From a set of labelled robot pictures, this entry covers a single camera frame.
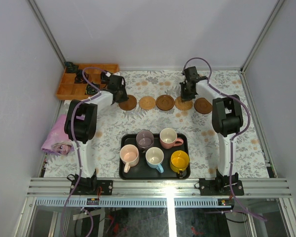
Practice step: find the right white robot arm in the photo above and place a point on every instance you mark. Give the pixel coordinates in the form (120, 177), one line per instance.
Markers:
(227, 117)

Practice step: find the wooden compartment tray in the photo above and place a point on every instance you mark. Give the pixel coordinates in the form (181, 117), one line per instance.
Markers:
(69, 90)

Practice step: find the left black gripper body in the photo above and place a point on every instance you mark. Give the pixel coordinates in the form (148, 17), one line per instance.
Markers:
(121, 95)

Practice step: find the woven rattan coaster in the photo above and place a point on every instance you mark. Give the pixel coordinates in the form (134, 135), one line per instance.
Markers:
(183, 106)
(147, 103)

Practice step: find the black serving tray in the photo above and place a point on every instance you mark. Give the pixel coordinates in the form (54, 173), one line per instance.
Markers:
(143, 172)

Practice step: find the purple printed cloth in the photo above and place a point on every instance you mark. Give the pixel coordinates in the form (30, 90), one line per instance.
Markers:
(57, 142)

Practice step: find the black green rolled item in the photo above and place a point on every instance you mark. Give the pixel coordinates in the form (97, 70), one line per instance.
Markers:
(91, 90)

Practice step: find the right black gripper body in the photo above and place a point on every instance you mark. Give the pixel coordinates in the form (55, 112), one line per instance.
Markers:
(185, 94)

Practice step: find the pink mug white inside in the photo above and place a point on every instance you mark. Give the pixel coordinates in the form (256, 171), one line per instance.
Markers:
(169, 138)

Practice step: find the aluminium front rail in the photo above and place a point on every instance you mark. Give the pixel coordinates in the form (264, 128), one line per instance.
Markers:
(182, 193)

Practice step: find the light blue mug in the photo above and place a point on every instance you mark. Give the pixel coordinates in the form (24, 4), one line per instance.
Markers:
(154, 158)

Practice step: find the light pink mug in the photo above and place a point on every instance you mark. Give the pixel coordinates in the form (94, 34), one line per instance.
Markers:
(129, 155)

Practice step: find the yellow mug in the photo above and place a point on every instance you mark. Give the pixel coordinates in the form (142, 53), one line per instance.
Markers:
(179, 161)

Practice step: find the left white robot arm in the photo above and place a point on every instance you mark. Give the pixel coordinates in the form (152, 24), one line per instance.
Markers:
(81, 120)

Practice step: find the brown wooden coaster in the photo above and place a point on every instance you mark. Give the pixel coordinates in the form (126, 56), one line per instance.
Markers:
(128, 105)
(165, 102)
(202, 106)

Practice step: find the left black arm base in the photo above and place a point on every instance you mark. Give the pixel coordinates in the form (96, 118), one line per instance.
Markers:
(90, 186)

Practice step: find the purple glass cup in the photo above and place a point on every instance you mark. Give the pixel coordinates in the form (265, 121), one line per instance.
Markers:
(144, 140)

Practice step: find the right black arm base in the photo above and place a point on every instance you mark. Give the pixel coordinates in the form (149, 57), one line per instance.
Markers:
(220, 186)

